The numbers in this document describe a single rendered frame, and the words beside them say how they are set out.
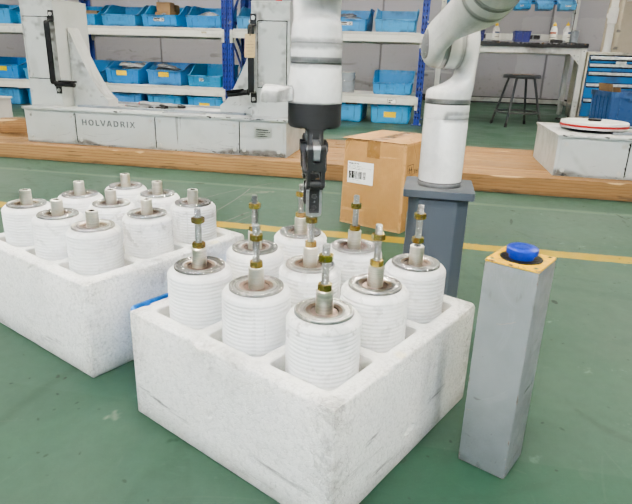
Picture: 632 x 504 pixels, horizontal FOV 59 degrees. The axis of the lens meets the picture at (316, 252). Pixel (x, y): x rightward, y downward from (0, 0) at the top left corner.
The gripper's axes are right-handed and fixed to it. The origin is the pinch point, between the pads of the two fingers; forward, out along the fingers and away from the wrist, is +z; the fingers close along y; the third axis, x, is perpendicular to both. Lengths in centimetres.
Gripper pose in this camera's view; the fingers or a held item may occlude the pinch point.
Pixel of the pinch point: (311, 201)
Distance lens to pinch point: 82.6
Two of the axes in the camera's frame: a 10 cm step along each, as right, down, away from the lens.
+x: -10.0, -0.1, -0.8
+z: -0.3, 9.4, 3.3
